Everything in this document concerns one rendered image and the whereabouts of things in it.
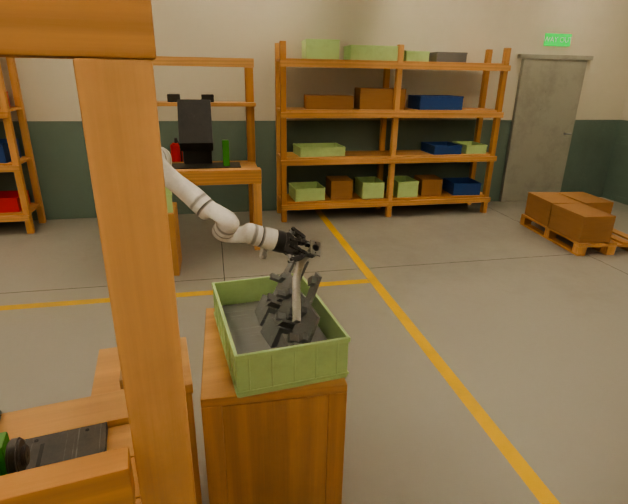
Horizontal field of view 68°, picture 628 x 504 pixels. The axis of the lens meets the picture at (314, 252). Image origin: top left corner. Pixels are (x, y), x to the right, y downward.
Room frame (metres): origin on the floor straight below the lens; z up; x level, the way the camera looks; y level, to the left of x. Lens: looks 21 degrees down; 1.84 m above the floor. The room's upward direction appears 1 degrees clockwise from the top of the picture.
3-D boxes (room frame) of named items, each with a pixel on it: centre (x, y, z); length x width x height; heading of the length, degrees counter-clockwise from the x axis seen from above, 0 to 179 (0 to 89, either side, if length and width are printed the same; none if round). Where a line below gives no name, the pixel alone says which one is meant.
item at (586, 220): (5.48, -3.24, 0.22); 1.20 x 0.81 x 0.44; 7
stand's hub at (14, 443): (0.71, 0.58, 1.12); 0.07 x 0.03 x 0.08; 21
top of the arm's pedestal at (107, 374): (1.42, 0.61, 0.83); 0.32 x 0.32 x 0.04; 19
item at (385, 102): (6.46, -0.98, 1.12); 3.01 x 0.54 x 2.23; 102
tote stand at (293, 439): (1.69, 0.19, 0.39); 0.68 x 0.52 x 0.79; 11
